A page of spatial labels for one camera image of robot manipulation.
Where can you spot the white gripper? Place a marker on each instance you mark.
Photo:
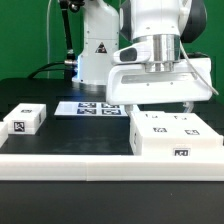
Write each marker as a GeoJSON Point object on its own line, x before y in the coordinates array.
{"type": "Point", "coordinates": [132, 84]}

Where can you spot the white cabinet door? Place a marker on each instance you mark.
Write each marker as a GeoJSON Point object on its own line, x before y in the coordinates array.
{"type": "Point", "coordinates": [189, 125]}
{"type": "Point", "coordinates": [151, 124]}

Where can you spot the white cabinet body box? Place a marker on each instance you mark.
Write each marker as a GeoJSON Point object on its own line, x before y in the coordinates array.
{"type": "Point", "coordinates": [165, 146]}

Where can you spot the white cabinet top block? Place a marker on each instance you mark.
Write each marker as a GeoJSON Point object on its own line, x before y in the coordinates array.
{"type": "Point", "coordinates": [25, 118]}

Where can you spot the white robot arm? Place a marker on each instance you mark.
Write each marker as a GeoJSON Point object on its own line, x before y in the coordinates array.
{"type": "Point", "coordinates": [135, 53]}

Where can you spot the white base marker plate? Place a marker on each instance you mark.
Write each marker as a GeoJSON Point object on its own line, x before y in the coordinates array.
{"type": "Point", "coordinates": [69, 108]}

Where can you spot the white U-shaped fence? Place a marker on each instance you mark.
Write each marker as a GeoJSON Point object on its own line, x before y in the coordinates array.
{"type": "Point", "coordinates": [65, 151]}

